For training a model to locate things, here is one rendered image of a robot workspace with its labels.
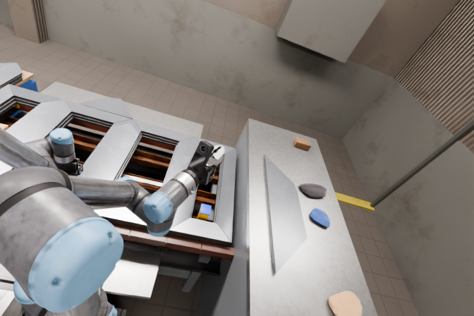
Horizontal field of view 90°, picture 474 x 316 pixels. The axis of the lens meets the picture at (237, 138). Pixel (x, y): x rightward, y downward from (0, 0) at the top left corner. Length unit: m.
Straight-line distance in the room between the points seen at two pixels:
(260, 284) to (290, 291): 0.14
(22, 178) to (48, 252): 0.13
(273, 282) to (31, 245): 0.93
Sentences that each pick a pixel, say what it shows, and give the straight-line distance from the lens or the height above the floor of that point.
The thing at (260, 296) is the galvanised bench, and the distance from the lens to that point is 1.13.
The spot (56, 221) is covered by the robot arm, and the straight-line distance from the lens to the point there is 0.42.
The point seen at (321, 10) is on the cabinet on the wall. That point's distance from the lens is 3.32.
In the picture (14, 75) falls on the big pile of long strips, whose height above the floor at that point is 0.85.
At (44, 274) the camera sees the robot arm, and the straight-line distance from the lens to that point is 0.41.
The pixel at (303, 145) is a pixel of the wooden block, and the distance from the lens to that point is 1.84.
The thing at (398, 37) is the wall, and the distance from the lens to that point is 4.13.
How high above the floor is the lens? 2.04
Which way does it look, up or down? 38 degrees down
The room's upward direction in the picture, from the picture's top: 25 degrees clockwise
